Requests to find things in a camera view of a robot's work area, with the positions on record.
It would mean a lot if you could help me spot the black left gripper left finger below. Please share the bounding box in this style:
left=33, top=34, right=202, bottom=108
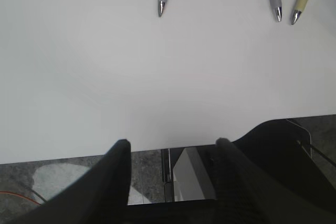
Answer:
left=13, top=140, right=131, bottom=223

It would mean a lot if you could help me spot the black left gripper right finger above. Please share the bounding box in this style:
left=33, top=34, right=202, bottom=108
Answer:
left=214, top=138, right=335, bottom=223

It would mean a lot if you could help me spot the metal table leg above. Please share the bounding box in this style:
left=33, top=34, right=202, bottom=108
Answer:
left=161, top=148, right=175, bottom=202

